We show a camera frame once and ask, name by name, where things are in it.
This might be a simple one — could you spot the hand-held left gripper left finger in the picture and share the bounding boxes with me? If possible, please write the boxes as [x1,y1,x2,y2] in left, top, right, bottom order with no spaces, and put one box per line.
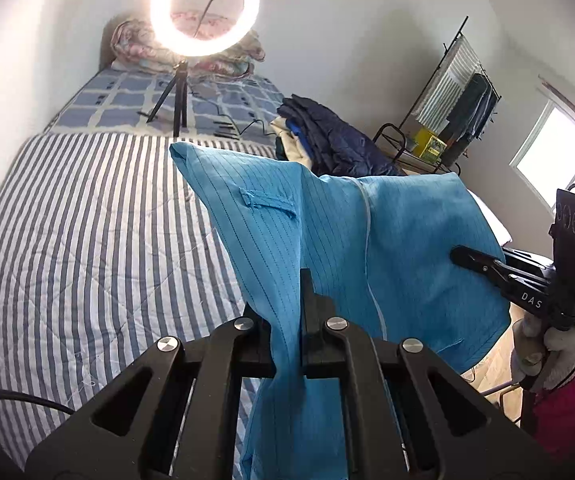
[25,305,276,480]

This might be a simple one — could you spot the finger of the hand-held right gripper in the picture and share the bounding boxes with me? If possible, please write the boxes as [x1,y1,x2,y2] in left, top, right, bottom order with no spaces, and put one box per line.
[450,244,551,292]
[501,248,554,274]

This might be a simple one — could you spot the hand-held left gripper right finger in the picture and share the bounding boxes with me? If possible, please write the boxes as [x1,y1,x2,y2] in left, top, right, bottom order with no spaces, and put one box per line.
[300,268,553,480]

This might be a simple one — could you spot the light blue work garment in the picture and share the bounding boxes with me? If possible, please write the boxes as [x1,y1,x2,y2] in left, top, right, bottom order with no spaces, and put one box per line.
[169,141,513,480]

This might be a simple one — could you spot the person's right forearm pink sleeve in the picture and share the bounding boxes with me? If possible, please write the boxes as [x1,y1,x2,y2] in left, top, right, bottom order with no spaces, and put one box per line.
[531,352,575,455]

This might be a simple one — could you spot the dark hanging clothes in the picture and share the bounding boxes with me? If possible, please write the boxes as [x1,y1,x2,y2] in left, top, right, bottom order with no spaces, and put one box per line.
[445,72,501,147]

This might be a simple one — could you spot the black metal clothes rack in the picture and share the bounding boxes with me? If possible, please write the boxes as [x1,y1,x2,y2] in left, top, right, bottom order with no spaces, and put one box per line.
[400,15,504,177]

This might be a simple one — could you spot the person's right hand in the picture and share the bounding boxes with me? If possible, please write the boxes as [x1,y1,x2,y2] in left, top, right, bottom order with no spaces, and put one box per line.
[511,317,575,394]

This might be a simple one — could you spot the white bedding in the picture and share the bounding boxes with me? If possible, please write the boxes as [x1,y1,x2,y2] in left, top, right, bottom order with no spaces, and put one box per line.
[467,189,514,247]

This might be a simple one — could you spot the window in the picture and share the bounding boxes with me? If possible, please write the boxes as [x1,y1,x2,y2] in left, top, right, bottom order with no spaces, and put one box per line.
[510,77,575,217]

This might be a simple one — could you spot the yellow box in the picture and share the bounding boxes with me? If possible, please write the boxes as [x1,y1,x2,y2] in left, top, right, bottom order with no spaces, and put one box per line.
[410,127,448,162]

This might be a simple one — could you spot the cream folded cloth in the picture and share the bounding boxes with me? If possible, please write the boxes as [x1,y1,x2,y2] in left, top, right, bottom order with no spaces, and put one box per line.
[270,117,314,167]

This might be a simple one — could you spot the navy padded jacket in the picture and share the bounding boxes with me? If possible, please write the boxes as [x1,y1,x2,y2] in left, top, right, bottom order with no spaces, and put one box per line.
[276,94,408,177]

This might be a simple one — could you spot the striped hanging cloth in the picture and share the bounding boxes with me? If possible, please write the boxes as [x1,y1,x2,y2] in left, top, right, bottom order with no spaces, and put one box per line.
[412,39,483,127]

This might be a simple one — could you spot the blue white striped quilt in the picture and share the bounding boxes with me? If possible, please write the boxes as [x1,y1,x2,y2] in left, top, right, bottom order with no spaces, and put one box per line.
[0,132,279,477]

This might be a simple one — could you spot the black tripod stand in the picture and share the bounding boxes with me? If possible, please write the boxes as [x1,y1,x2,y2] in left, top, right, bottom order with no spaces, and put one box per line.
[136,57,191,139]

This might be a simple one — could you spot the blue checked bed sheet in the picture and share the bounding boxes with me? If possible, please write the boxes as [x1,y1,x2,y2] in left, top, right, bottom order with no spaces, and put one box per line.
[42,67,288,149]

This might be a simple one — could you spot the black phone holder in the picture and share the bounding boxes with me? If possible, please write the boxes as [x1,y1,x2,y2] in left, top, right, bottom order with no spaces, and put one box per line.
[195,0,236,39]

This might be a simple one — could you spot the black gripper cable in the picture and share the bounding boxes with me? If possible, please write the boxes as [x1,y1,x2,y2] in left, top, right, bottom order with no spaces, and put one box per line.
[0,389,76,417]

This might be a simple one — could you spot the white ring light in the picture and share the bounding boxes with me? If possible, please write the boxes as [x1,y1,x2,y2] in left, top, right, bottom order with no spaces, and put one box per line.
[150,0,261,59]

